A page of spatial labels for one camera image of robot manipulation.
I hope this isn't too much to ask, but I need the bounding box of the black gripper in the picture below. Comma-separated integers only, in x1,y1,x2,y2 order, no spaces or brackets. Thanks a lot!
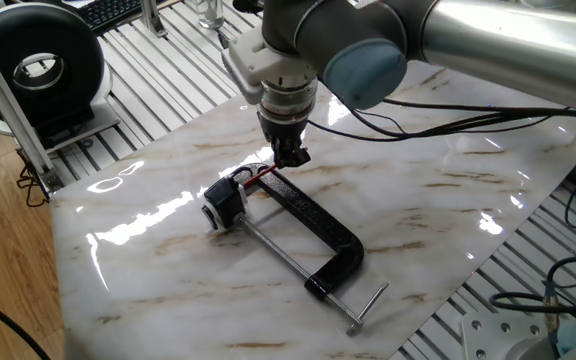
257,112,313,170

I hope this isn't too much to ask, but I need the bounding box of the red pencil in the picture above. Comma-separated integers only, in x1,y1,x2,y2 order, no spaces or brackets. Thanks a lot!
241,145,311,189

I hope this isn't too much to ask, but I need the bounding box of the silver force torque sensor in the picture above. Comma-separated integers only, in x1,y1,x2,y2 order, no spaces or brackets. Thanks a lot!
257,77,319,126

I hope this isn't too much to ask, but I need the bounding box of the black C-clamp with steel screw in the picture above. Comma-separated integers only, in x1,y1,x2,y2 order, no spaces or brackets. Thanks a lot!
230,162,390,337

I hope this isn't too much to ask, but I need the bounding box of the small black stepper motor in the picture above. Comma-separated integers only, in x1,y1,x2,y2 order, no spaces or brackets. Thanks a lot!
201,174,249,232

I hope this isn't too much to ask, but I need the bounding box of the white marble pattern board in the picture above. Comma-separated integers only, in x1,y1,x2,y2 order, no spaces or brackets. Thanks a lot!
49,59,576,360

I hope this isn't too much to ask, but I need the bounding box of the clear drinking glass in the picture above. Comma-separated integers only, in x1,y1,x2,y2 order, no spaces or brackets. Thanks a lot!
195,0,226,30

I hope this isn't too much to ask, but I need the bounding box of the black keyboard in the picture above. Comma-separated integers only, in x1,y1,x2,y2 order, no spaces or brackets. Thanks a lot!
75,0,169,36

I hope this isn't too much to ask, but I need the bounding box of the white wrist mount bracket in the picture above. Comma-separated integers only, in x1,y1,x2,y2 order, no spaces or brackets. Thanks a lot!
220,27,319,106

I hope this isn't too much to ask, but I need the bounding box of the aluminium bracket post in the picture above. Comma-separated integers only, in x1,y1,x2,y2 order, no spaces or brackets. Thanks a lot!
137,0,169,39

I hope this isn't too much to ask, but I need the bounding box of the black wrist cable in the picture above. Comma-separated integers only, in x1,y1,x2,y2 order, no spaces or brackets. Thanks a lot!
307,97,576,144

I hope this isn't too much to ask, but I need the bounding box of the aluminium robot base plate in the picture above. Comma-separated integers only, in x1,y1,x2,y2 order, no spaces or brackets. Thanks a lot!
460,312,564,360

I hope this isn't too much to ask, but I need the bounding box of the thick black cable loop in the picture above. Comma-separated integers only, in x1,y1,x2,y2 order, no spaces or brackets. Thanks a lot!
489,256,576,317

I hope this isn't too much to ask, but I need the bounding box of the aluminium extrusion rail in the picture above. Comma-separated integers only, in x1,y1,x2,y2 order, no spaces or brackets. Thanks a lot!
0,17,65,195

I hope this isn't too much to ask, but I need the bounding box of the black floor cable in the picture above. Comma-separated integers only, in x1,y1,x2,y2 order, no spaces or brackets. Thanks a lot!
0,282,52,360

